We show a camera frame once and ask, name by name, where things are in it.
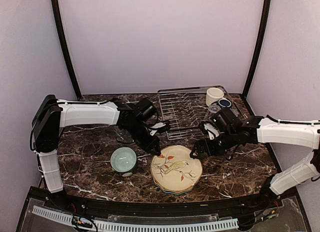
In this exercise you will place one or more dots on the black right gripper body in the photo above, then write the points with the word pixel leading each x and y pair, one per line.
pixel 218 149

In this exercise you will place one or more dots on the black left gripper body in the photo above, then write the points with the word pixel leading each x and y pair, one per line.
pixel 143 142

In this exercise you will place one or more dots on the cream bird pattern plate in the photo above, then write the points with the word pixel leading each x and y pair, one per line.
pixel 175 161

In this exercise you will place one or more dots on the green ceramic bowl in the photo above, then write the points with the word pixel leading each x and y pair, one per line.
pixel 123 161

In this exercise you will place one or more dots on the clear drinking glass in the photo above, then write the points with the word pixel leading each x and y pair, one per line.
pixel 212 109

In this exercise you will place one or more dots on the dark blue ceramic mug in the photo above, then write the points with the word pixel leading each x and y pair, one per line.
pixel 224 103

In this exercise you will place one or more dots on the yellow plate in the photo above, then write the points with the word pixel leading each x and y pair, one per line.
pixel 178 183

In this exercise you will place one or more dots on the cream ceramic mug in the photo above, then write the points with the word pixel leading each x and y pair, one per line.
pixel 213 94

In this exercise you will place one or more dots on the blue plate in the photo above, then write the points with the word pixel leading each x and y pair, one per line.
pixel 178 192

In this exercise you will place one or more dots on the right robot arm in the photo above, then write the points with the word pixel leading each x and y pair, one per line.
pixel 227 132

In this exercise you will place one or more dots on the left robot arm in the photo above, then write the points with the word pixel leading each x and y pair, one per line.
pixel 53 115

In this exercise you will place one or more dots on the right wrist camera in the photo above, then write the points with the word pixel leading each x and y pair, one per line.
pixel 207 128

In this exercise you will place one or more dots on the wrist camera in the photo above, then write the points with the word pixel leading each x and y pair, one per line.
pixel 207 128
pixel 159 127

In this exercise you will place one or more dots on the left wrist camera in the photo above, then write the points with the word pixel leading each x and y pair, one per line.
pixel 159 127

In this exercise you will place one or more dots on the metal wire dish rack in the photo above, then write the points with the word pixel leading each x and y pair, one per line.
pixel 185 109

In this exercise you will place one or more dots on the black front rail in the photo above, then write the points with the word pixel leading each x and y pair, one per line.
pixel 244 207

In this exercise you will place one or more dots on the white slotted cable duct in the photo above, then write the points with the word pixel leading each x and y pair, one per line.
pixel 104 225

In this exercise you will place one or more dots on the right black frame post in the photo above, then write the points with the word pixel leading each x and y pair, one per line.
pixel 258 47

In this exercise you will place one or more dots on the black frame post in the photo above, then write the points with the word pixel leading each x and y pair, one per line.
pixel 258 47
pixel 64 47

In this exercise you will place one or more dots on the left black frame post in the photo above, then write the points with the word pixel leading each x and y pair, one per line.
pixel 64 47

